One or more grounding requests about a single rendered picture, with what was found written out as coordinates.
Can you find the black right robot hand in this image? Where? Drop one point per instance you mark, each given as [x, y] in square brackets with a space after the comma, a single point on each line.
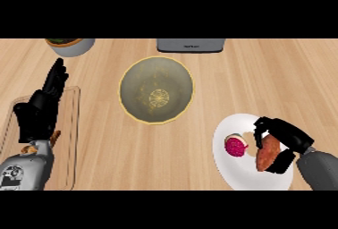
[288, 135]

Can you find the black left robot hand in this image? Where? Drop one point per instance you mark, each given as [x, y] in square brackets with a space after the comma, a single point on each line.
[37, 114]

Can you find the orange-brown sweet potato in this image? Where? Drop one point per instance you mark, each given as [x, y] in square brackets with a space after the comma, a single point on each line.
[267, 155]

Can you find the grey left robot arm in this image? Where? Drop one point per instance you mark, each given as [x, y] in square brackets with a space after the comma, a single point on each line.
[26, 167]

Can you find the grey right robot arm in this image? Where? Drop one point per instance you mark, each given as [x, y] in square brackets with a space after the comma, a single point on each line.
[317, 170]

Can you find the white plate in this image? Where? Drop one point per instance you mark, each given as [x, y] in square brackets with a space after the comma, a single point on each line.
[239, 168]

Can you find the grey bowl with yellow rim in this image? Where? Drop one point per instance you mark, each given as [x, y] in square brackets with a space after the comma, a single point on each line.
[156, 89]

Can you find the small orange-brown food piece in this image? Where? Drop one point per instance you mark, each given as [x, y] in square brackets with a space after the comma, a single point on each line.
[54, 137]

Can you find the pale wooden cutting board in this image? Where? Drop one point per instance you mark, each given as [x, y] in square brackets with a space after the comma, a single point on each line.
[69, 143]

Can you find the red and white cupcake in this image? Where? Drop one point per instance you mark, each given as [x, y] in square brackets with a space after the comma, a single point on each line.
[236, 146]

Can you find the grey pot with plant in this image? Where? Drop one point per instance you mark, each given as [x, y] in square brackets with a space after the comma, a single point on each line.
[71, 47]

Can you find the grey appliance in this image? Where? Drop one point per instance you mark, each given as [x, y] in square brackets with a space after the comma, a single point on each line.
[190, 45]

